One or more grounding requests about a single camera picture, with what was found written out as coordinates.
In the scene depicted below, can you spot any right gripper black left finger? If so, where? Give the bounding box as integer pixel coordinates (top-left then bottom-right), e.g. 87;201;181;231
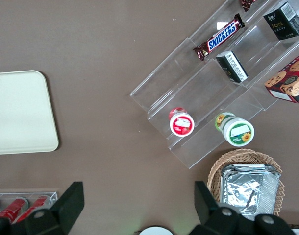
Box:
0;181;85;235

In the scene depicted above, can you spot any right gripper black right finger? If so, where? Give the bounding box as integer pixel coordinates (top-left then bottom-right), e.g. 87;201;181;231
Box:
188;181;295;235

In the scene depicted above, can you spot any light tan wicker basket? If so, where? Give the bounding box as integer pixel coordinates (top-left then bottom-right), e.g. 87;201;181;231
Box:
207;149;286;219

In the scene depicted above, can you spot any cream plastic tray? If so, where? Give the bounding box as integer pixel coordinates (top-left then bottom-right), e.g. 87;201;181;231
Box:
0;70;60;156

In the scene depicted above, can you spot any clear acrylic bottle rack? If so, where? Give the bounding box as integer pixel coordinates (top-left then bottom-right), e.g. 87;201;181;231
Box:
0;188;59;222

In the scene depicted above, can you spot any red cola bottle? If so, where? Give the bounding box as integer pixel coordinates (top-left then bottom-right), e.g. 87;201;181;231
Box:
16;194;51;223
0;197;29;221

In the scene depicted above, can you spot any aluminium foil container stack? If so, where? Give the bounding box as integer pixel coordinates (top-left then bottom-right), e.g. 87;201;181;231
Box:
220;164;281;222

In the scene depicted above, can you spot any green-lidded sunflower cup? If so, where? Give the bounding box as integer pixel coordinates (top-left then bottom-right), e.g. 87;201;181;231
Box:
214;111;255;147

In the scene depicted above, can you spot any red-lidded white cup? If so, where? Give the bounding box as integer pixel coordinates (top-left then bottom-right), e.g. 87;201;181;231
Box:
169;107;196;137

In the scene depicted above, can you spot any clear acrylic stepped display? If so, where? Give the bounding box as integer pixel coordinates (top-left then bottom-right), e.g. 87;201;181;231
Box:
129;0;299;170

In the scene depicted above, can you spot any small black carton box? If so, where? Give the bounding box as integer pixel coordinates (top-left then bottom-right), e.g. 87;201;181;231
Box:
263;1;299;41
216;50;249;84

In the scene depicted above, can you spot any red chocolate-chip cookie box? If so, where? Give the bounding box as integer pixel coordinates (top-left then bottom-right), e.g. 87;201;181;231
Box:
264;50;299;105

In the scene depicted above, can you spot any Snickers chocolate bar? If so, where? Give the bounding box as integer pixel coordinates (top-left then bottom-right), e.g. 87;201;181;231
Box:
193;13;246;62
238;0;258;12

